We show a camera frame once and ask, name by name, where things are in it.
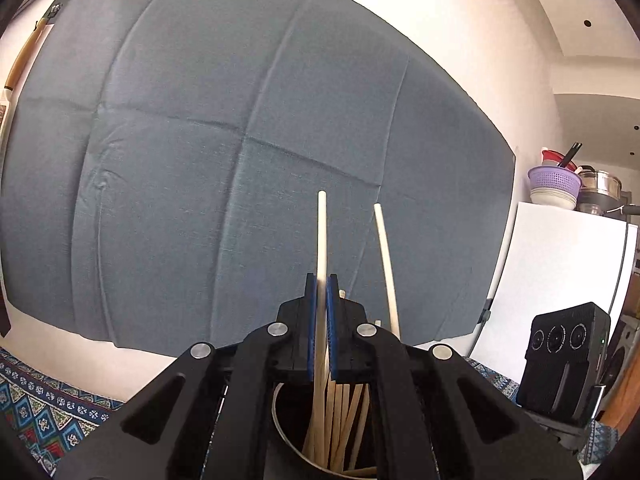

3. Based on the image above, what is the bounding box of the black cylindrical utensil holder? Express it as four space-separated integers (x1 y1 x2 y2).
264 382 378 479

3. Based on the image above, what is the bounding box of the wooden chopstick horizontal top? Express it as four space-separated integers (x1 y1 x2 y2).
314 191 328 465

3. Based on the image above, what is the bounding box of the wooden chopstick diagonal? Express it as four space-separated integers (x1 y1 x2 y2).
348 385 370 470

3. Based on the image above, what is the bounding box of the patterned blue tablecloth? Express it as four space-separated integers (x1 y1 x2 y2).
0 350 122 476

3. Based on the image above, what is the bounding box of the white refrigerator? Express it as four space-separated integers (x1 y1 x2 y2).
471 203 638 382

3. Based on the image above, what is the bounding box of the steel pot with lid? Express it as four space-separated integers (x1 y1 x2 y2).
576 165 623 218

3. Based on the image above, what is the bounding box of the grey backdrop cloth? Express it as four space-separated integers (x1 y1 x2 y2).
1 0 514 356

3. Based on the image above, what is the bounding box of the purple colander bowl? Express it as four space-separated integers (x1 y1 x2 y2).
528 166 582 210

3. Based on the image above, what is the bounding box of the red bowl with chopsticks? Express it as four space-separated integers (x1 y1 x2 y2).
541 142 582 171

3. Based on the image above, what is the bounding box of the wooden hairbrush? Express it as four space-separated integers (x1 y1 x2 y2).
1 2 61 140

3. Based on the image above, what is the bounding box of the black camera box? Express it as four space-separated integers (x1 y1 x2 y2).
516 302 611 426

